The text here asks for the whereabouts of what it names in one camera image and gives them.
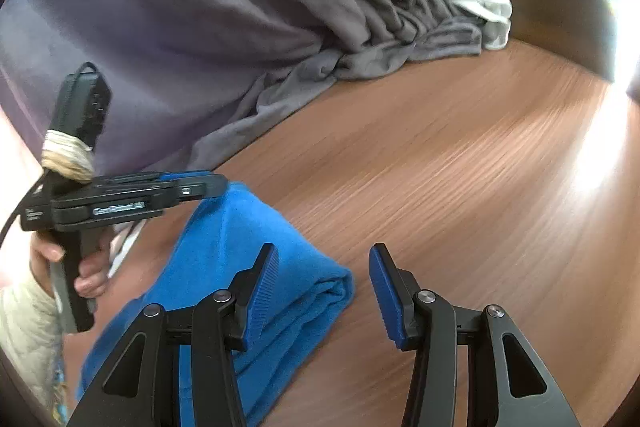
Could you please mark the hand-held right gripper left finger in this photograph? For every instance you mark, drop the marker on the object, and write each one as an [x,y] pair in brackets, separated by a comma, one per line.
[262,297]

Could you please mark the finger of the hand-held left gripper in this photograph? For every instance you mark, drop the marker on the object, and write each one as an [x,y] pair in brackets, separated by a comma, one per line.
[185,175]
[205,189]

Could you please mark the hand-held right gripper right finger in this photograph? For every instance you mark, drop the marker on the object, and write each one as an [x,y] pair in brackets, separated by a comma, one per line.
[385,297]

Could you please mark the person's left forearm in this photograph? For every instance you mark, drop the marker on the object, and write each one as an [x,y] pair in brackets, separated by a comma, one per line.
[25,332]

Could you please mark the person's left hand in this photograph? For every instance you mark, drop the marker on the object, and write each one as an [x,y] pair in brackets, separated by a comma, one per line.
[95,272]

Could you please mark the pink cloth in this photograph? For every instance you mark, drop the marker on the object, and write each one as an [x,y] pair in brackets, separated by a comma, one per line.
[12,157]

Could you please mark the grey blanket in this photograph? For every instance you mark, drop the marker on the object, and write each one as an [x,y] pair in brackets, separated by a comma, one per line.
[200,7]

